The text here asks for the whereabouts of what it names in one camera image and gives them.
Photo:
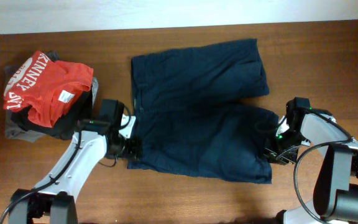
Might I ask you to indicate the black folded garment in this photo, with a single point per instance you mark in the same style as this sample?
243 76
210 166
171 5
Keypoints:
64 127

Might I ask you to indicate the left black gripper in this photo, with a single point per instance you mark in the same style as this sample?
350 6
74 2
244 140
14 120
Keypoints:
134 150

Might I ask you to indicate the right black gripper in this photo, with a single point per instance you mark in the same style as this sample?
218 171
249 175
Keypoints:
279 159

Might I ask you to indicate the navy blue shorts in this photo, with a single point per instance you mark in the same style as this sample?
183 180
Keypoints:
190 116

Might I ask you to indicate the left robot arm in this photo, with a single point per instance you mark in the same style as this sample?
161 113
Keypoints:
109 136

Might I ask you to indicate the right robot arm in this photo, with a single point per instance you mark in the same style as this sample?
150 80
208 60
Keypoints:
302 130

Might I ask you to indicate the red printed t-shirt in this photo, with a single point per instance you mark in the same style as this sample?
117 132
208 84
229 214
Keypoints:
48 88

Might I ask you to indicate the grey folded garment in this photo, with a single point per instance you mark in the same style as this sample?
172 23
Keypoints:
12 131

